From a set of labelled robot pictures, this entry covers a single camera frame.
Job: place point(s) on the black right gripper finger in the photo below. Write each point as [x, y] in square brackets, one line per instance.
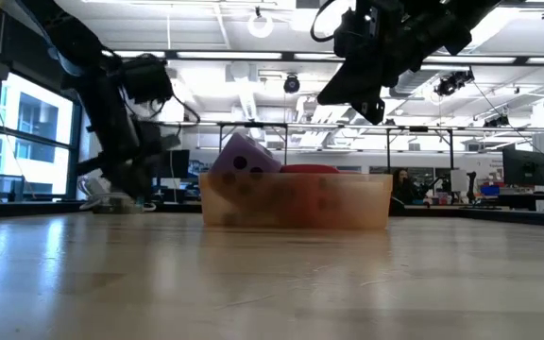
[352, 85]
[375, 108]

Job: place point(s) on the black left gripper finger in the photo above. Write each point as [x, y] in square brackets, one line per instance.
[132, 179]

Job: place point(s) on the large red foam die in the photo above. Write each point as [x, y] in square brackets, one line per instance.
[310, 168]

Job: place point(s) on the orange translucent plastic bin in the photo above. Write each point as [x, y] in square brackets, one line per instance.
[362, 203]

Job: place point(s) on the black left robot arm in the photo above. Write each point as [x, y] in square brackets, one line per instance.
[64, 33]

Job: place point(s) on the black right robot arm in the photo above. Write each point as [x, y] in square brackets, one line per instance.
[475, 14]

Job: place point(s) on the black computer monitor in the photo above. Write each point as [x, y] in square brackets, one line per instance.
[523, 167]
[180, 165]

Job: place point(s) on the black ceiling spotlight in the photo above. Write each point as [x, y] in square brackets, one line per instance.
[451, 84]
[292, 84]

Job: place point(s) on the person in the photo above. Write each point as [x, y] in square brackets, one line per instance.
[403, 186]

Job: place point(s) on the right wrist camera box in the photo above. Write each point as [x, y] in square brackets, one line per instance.
[354, 33]

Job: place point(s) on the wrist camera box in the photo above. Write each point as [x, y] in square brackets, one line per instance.
[147, 80]
[354, 33]

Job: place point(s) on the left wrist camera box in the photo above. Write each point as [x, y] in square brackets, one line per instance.
[147, 80]

